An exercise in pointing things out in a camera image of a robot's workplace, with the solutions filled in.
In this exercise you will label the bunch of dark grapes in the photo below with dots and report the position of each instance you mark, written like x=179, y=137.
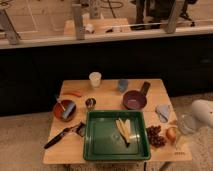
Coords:
x=154, y=137

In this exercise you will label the red yellow apple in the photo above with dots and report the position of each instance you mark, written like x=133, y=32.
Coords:
x=171, y=134

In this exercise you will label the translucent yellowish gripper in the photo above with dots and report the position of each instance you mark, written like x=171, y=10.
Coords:
x=185, y=127

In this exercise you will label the brown bowl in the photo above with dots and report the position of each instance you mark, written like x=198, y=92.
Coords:
x=60, y=107

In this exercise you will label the blue plastic cup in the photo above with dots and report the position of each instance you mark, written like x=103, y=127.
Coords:
x=122, y=85

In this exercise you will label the white paper cup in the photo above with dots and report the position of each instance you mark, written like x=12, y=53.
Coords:
x=95, y=79

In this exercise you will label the green plastic tray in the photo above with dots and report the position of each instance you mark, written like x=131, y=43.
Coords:
x=104, y=142

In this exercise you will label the orange carrot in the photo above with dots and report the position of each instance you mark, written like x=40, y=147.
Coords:
x=73, y=93

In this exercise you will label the blue cloth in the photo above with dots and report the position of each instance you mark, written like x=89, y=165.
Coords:
x=163, y=112

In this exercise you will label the small metal cup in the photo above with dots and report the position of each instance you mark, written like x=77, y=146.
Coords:
x=90, y=103

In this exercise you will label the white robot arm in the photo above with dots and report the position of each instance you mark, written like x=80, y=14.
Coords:
x=200, y=115

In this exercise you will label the purple bowl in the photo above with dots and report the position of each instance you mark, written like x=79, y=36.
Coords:
x=134, y=100

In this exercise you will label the black rectangular block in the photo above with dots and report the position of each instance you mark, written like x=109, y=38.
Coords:
x=145, y=87

